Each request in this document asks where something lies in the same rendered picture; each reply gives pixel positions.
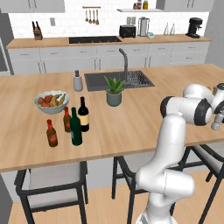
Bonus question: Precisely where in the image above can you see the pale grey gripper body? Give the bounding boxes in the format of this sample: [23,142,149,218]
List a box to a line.
[211,112,224,131]

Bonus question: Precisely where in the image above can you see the black stool with grey seat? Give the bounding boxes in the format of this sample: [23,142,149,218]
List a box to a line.
[186,143,224,224]
[14,161,89,224]
[111,150,192,224]

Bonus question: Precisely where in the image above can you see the black coffee machine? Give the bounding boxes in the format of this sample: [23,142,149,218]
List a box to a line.
[185,17,204,39]

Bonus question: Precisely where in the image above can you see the green plant in grey pot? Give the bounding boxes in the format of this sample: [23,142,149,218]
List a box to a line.
[103,74,127,108]

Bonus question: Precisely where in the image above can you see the small teal kitchen scale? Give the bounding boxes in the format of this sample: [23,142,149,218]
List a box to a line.
[145,31,157,40]

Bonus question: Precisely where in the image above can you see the grey tap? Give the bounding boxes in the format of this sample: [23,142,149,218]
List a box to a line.
[118,47,130,86]

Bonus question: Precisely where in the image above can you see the silver kettle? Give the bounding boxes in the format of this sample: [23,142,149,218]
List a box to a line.
[136,16,151,38]

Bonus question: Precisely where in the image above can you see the dark grey sink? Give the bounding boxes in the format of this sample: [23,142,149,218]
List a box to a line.
[84,69,156,92]

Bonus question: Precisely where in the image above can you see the black toaster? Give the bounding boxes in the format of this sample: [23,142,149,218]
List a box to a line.
[118,24,137,39]

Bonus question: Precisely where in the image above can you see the dark wine bottle, cream label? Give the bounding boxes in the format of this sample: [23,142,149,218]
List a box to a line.
[77,96,90,133]

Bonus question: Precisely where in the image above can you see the green glass bottle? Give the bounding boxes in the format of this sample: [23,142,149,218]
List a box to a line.
[69,107,83,147]

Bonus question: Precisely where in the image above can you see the grey soap dispenser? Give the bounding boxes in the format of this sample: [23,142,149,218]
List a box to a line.
[73,69,84,93]

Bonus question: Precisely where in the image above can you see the black hob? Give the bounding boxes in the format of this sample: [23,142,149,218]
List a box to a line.
[68,35,123,45]

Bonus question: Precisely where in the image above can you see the small brown bottle, red cap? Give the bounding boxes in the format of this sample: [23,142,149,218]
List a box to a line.
[45,118,59,148]
[63,106,73,133]

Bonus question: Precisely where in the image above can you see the grey base cupboards run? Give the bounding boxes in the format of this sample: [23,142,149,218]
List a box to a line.
[6,41,211,75]

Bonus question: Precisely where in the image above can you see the yellow bananas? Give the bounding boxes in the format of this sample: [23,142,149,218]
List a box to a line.
[50,93,67,107]

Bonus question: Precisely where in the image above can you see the pale blue fruit bowl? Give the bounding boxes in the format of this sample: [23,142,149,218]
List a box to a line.
[33,90,71,115]

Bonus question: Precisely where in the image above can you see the wooden knife block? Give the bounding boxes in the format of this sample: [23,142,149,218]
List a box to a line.
[31,20,44,41]

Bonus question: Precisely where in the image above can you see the grey built-in oven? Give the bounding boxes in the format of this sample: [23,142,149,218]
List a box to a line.
[0,12,15,77]

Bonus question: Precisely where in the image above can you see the grey wall cupboards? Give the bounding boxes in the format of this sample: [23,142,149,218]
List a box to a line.
[0,0,66,14]
[155,0,215,13]

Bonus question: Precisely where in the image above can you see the grey double wall socket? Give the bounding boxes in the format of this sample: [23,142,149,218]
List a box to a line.
[125,16,137,25]

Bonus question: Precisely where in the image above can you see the white wall shelf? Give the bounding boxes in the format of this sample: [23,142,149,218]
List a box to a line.
[116,8,165,13]

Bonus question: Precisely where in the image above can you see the wooden rail with hanging tools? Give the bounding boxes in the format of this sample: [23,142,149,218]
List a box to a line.
[81,5,102,26]

